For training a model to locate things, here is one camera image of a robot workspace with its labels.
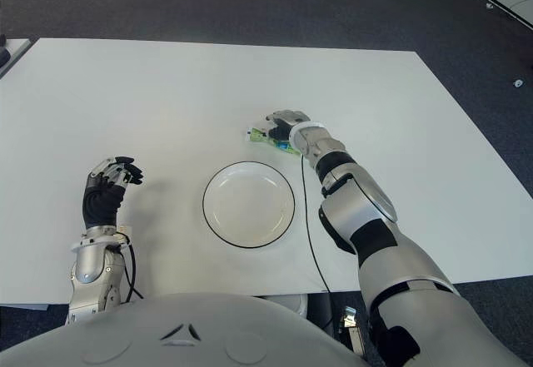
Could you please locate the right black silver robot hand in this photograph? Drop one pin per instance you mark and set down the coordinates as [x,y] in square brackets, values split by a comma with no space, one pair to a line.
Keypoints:
[289,118]

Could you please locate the green snack packet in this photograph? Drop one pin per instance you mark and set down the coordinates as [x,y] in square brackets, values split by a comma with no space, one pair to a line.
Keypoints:
[258,135]

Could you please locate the metal bracket under table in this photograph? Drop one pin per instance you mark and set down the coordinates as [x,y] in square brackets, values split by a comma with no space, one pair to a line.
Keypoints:
[352,329]

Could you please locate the white plate with black rim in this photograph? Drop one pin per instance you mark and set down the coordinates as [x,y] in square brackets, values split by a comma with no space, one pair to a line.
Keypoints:
[249,202]

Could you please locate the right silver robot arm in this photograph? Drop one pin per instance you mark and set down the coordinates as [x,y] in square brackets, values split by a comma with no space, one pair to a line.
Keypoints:
[362,209]

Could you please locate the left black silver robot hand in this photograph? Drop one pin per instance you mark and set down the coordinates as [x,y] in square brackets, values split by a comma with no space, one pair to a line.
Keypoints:
[100,204]

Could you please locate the white side table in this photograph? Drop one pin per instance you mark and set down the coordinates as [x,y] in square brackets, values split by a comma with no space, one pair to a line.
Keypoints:
[14,48]

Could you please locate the white bin under table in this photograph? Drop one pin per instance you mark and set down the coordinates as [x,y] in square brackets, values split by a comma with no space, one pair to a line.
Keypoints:
[291,300]

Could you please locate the black table column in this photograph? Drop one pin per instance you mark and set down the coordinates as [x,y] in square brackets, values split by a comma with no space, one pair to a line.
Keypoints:
[320,306]

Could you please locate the grey robot torso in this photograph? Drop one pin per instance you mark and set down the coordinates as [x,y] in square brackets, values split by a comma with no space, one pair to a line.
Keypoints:
[187,333]

